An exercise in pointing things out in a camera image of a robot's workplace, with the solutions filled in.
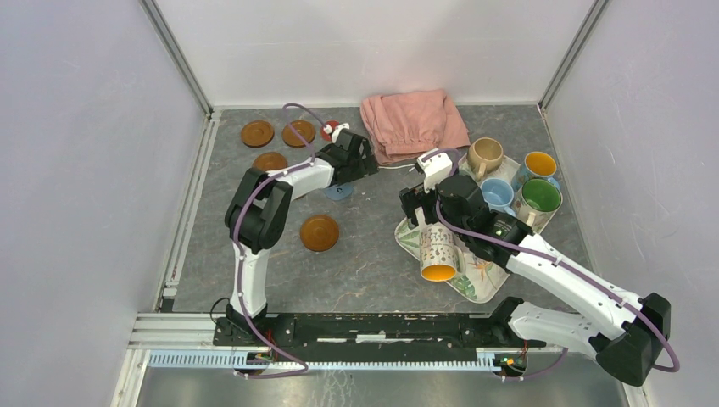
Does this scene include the white mug orange inside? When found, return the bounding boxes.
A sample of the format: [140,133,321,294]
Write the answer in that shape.
[419,224,464,282]

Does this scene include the floral leaf print tray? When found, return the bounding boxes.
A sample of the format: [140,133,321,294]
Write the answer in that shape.
[393,154,557,305]

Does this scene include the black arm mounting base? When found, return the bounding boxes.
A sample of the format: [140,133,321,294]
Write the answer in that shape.
[210,297,546,364]

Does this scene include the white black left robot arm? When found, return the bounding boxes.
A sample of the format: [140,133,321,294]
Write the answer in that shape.
[225,128,378,346]

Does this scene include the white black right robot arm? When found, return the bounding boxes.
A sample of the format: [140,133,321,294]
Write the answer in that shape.
[399,174,680,387]

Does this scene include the red round coaster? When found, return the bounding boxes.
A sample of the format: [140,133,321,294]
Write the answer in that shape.
[320,120,340,142]

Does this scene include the light blue round coaster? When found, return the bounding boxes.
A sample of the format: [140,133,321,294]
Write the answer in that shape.
[323,183,354,201]

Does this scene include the brown wooden coaster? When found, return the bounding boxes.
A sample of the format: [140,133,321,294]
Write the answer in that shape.
[240,120,275,148]
[253,152,288,171]
[281,120,316,148]
[299,215,340,252]

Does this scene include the light blue ceramic mug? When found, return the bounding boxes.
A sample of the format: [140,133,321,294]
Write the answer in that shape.
[480,178,516,217]

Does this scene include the beige ceramic mug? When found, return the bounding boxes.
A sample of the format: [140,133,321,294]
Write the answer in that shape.
[467,137,504,181]

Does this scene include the pink folded cloth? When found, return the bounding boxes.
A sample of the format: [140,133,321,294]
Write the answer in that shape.
[359,89,470,165]

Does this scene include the floral mug green inside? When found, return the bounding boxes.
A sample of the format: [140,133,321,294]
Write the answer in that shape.
[510,179,563,232]

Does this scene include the blue butterfly mug orange inside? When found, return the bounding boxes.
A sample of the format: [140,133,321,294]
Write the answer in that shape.
[511,151,560,192]

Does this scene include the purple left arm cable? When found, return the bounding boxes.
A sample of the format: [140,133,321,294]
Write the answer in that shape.
[230,103,349,381]

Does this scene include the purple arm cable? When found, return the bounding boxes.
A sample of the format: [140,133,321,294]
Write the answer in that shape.
[230,103,349,381]
[420,147,682,383]

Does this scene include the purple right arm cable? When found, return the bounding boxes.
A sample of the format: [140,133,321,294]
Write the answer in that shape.
[420,147,682,383]

